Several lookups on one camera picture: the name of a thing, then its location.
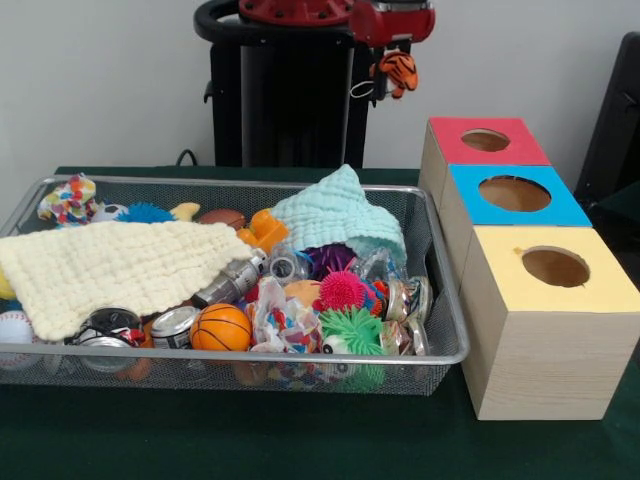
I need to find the orange toy basketball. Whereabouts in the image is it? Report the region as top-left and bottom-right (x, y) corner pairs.
(189, 303), (253, 352)

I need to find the blue spiky rubber ball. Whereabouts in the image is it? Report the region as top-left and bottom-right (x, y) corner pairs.
(122, 202), (177, 224)

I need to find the small toy soccer ball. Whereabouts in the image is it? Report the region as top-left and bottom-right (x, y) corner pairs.
(92, 202), (132, 224)

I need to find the white cloth with coloured spots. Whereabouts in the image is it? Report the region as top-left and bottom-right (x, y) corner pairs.
(37, 173), (101, 227)

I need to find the white toy baseball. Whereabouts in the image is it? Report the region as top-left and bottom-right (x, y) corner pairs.
(0, 310), (39, 345)

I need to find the cream knitted cloth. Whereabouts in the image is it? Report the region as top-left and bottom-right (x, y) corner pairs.
(0, 219), (254, 341)

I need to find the green spiky rubber ball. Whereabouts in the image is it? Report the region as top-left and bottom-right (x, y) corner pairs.
(318, 305), (385, 356)

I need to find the black upright panel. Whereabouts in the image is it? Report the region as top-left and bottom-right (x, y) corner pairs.
(573, 32), (640, 201)

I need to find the wire mesh bin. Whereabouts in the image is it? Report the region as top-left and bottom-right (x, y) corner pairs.
(0, 174), (471, 397)

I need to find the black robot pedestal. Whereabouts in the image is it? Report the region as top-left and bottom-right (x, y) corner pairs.
(193, 0), (402, 169)

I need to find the dark green side table cloth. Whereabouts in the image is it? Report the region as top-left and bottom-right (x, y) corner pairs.
(597, 192), (640, 236)

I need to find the wooden box with three holes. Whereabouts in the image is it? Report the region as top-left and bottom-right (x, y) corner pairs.
(418, 117), (640, 421)

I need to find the pink spiky rubber ball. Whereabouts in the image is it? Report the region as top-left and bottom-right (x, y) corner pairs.
(313, 269), (371, 314)

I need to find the light blue waffle cloth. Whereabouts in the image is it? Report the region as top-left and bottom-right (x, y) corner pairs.
(269, 163), (407, 261)

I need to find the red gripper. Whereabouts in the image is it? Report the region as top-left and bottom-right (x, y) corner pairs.
(348, 0), (436, 99)

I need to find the orange tiger plush toy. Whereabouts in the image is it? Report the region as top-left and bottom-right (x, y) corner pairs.
(349, 51), (419, 100)

